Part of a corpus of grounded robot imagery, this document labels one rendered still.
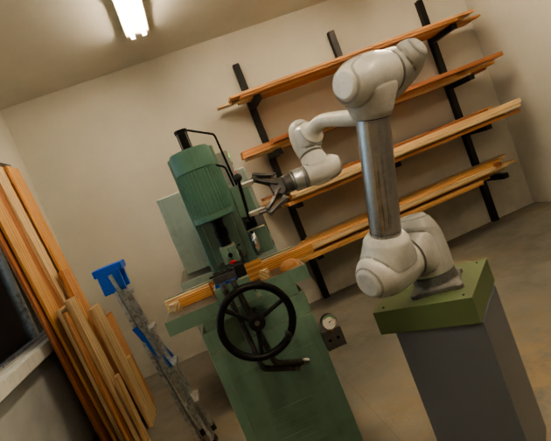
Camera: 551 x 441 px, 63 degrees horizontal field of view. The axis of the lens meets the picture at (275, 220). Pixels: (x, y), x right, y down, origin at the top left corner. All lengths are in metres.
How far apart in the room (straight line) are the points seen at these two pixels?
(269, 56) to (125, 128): 1.52
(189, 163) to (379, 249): 0.85
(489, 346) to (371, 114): 0.83
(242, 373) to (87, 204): 2.84
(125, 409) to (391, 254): 2.22
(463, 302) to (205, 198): 1.03
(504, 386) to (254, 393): 0.91
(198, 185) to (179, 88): 2.65
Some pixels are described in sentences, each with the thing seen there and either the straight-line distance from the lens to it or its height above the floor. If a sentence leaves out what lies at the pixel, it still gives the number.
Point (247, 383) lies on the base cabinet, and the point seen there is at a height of 0.55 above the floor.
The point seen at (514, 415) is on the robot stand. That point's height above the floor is 0.27.
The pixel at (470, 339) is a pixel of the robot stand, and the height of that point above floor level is 0.54.
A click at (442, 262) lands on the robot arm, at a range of 1.64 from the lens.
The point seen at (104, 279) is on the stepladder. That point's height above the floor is 1.10.
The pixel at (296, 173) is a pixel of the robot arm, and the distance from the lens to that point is 1.78.
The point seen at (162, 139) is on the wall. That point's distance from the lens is 4.34.
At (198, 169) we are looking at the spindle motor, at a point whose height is 1.41.
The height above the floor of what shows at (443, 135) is 1.07.
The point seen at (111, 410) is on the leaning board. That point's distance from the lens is 3.15.
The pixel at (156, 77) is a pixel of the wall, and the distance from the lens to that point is 4.47.
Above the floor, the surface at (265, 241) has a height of 1.00.
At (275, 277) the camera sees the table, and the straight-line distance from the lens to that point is 1.81.
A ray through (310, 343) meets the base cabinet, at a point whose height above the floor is 0.59.
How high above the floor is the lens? 1.26
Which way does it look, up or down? 5 degrees down
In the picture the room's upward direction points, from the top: 22 degrees counter-clockwise
